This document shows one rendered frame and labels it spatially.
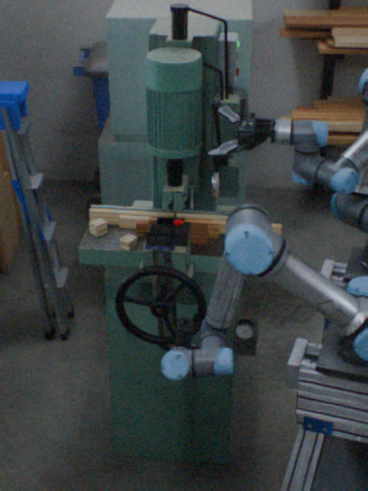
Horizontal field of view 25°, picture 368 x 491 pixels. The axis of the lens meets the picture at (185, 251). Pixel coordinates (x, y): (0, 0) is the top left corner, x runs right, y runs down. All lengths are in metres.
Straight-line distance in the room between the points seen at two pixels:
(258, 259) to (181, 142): 0.71
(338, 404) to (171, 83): 1.07
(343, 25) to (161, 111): 2.05
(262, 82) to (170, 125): 2.46
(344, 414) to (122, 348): 0.85
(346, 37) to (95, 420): 2.32
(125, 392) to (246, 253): 1.17
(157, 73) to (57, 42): 2.54
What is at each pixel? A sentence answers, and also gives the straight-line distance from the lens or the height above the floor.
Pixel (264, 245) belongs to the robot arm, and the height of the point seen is 1.27.
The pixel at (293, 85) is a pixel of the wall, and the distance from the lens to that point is 5.00.
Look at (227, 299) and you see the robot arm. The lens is 2.24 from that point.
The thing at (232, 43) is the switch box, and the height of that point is 1.47.
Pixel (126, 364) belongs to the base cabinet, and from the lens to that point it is 2.94.
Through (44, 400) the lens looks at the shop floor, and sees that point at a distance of 3.51.
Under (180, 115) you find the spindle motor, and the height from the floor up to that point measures 1.34.
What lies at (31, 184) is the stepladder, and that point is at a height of 0.76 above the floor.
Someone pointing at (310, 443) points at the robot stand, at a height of 0.23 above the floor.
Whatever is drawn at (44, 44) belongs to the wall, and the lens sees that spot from 5.04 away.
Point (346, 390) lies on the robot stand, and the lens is 2.43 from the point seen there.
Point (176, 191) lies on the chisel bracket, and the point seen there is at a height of 1.07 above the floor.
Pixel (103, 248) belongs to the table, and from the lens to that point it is 2.70.
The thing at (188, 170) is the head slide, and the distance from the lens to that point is 2.79.
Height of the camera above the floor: 2.23
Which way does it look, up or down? 30 degrees down
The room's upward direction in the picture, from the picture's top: straight up
